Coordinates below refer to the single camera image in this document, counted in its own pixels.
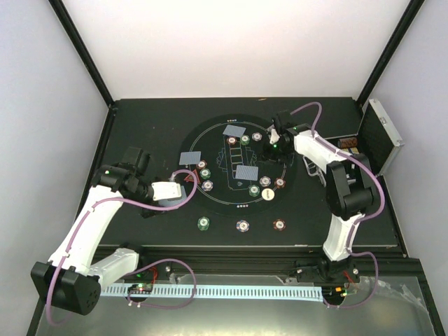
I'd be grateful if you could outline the green chip mat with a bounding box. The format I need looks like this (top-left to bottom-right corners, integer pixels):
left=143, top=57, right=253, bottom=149
left=248, top=185, right=260, bottom=197

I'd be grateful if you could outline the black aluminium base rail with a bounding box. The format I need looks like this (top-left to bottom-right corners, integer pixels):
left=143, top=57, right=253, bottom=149
left=108, top=244, right=361, bottom=281

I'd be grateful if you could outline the red triangular marker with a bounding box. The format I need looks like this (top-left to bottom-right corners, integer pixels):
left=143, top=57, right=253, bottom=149
left=184, top=169, right=198, bottom=183

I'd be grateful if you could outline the round black poker mat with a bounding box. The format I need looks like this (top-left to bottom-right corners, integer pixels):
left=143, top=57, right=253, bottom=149
left=181, top=114, right=298, bottom=216

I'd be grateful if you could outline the aluminium poker case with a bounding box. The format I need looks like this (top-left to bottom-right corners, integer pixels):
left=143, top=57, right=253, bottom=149
left=302, top=99, right=404, bottom=183

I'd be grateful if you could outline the brown chip row in case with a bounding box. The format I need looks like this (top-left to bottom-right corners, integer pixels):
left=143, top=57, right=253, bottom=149
left=337, top=137, right=358, bottom=149

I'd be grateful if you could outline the red white chip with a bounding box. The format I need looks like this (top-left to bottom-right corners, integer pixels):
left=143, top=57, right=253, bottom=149
left=275, top=178, right=286, bottom=188
left=227, top=136, right=237, bottom=146
left=196, top=160, right=207, bottom=169

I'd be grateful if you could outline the blue card top seat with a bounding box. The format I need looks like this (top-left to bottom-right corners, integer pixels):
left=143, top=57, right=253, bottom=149
left=223, top=125, right=246, bottom=138

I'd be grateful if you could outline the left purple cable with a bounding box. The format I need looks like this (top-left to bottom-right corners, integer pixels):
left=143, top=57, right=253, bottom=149
left=45, top=170, right=199, bottom=325

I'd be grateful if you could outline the white dealer button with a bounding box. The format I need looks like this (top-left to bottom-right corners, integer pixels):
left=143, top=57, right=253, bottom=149
left=261, top=188, right=275, bottom=201

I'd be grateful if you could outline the red white chip top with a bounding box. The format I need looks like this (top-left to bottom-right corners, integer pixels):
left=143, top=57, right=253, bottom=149
left=227, top=136, right=237, bottom=146

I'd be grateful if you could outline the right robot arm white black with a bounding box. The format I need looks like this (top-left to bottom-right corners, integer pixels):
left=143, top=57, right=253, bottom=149
left=262, top=112, right=384, bottom=282

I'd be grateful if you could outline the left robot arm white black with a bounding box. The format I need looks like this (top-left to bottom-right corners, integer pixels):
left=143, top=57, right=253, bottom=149
left=31, top=147, right=155, bottom=316

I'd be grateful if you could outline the brown poker chip stack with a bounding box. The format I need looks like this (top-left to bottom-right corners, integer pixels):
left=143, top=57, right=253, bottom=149
left=273, top=219, right=286, bottom=231

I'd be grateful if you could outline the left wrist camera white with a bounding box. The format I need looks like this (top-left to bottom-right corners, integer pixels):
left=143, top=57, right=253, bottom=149
left=150, top=181, right=182, bottom=201

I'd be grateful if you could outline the white perforated strip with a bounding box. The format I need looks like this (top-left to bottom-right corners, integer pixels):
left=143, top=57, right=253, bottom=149
left=101, top=283, right=323, bottom=302

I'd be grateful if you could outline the blue playing card deck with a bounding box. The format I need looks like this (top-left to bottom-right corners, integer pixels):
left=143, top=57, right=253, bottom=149
left=158, top=199, right=183, bottom=208

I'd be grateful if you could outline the green poker chip stack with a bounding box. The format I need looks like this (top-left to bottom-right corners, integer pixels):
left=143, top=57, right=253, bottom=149
left=197, top=216, right=210, bottom=231

